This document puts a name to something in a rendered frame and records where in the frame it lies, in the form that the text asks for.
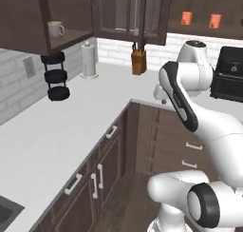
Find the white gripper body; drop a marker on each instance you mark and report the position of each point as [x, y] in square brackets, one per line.
[159, 92]

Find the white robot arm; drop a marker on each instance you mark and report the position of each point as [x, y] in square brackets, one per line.
[218, 137]

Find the glass cabinet door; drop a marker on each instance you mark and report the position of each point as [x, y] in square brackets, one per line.
[114, 10]
[155, 14]

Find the brown cabinet door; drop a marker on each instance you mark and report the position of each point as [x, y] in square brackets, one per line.
[110, 172]
[79, 213]

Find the brown knife block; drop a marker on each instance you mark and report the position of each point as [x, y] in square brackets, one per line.
[139, 62]

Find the brown drawer front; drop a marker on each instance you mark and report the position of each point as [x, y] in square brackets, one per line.
[172, 163]
[109, 144]
[60, 204]
[177, 137]

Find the black toaster oven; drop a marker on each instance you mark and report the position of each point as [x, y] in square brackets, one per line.
[228, 75]

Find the white paper towel roll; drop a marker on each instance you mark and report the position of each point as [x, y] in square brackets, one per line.
[89, 61]

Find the orange box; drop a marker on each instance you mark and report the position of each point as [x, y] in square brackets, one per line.
[215, 21]
[186, 18]

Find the black tiered stand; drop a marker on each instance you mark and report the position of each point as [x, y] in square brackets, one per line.
[57, 80]

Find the white mug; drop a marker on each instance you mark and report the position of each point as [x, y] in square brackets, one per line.
[55, 29]

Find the dark sink basin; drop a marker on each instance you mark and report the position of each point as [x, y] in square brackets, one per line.
[8, 212]

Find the dark brown wall shelf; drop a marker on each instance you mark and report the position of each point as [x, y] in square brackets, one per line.
[205, 1]

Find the grey wall outlet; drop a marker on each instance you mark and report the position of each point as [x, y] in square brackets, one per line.
[29, 67]

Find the dark brown wall cabinet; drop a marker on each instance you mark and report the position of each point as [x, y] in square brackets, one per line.
[22, 17]

